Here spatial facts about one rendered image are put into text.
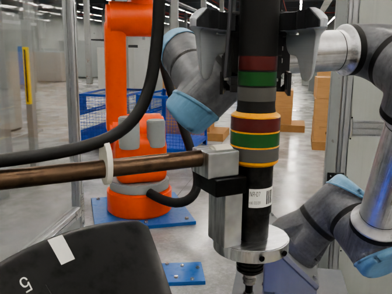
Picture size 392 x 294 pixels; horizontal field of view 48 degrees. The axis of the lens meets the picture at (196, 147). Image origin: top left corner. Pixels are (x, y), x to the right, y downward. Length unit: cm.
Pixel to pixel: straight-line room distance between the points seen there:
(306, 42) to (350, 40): 47
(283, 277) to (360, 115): 125
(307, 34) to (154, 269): 30
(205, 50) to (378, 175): 61
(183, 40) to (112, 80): 366
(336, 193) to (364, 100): 116
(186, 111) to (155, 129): 358
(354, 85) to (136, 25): 258
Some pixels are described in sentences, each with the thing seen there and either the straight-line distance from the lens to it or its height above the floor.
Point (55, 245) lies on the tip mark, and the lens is 51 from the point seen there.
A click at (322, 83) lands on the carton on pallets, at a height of 113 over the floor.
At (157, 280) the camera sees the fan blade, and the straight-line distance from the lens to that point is 52.
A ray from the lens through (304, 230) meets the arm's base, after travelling 115.
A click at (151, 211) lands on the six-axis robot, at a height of 11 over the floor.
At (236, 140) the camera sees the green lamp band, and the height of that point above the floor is 155.
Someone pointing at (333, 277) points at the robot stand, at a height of 100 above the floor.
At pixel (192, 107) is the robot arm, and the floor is 155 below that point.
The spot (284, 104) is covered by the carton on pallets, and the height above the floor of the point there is 57.
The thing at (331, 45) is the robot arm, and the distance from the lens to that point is 85.
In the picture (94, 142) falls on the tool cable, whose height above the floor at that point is 156.
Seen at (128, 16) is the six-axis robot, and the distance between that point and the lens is 431.
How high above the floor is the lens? 163
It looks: 12 degrees down
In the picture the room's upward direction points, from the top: 1 degrees clockwise
